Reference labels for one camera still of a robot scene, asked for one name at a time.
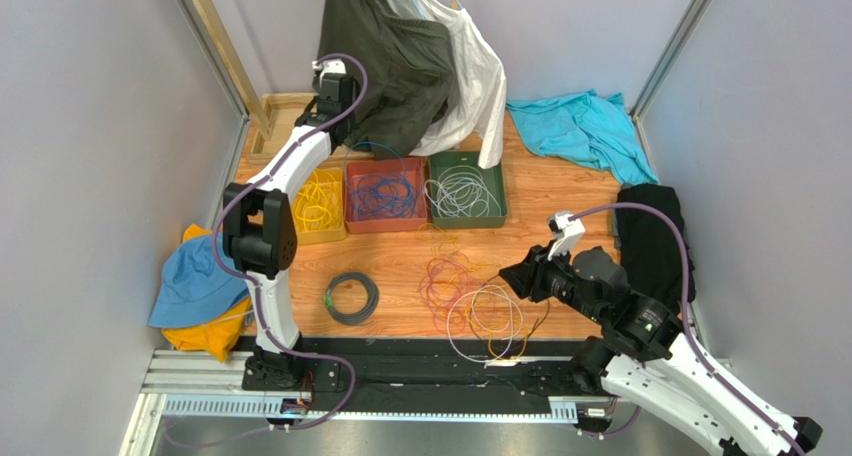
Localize white cable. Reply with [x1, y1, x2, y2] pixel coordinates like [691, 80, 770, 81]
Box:
[423, 172, 502, 220]
[437, 163, 491, 208]

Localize thick yellow cable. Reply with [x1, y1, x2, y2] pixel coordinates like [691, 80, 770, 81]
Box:
[292, 168, 343, 234]

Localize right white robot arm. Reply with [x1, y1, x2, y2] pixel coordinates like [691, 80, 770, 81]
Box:
[499, 246, 823, 455]

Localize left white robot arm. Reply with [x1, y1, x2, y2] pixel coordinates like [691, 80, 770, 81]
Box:
[221, 73, 359, 391]

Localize dark green hanging garment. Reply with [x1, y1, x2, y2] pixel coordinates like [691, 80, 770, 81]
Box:
[318, 0, 454, 159]

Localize green plastic bin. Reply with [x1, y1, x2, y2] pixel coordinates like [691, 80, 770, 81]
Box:
[424, 151, 508, 230]

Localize black cloth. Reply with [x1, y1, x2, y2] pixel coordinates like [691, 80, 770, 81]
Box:
[613, 183, 685, 313]

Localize red plastic bin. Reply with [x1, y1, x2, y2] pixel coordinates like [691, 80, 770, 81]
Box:
[343, 157, 428, 234]

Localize yellow plastic bin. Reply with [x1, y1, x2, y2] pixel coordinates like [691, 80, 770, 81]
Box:
[292, 168, 347, 246]

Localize white hanging shirt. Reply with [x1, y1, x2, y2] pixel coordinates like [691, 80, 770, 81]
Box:
[388, 0, 507, 169]

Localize turquoise cloth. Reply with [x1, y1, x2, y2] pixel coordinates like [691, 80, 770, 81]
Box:
[506, 89, 659, 185]

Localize blue bucket hat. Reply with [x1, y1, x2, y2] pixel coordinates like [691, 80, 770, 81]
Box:
[148, 235, 248, 329]

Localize yellow cloth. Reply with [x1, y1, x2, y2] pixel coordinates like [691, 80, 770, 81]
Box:
[157, 224, 252, 363]

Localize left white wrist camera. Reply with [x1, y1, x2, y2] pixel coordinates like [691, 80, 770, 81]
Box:
[312, 58, 347, 92]

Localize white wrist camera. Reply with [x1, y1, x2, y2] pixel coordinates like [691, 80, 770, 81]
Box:
[547, 211, 586, 260]
[312, 58, 347, 92]

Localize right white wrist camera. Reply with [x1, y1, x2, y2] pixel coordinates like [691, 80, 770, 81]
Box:
[547, 211, 586, 260]

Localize tangled pile of cables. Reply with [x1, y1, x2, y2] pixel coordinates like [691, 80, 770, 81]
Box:
[416, 223, 552, 365]

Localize wooden tray frame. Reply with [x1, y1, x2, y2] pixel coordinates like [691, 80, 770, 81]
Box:
[246, 93, 374, 169]

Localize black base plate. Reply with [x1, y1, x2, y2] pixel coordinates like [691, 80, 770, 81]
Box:
[238, 336, 609, 403]

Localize blue cables in bin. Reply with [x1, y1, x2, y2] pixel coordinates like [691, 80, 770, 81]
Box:
[350, 171, 421, 222]

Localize grey coiled cable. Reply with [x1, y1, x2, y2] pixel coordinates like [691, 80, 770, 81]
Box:
[324, 272, 381, 327]

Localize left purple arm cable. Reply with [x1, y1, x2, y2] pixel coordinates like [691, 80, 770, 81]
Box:
[210, 53, 369, 433]

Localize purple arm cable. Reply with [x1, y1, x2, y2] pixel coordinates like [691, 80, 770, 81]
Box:
[210, 53, 369, 433]
[570, 202, 808, 456]

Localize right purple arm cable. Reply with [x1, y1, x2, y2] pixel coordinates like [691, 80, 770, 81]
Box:
[570, 202, 808, 456]

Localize slotted metal rail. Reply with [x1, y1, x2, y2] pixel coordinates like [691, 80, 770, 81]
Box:
[142, 350, 581, 423]

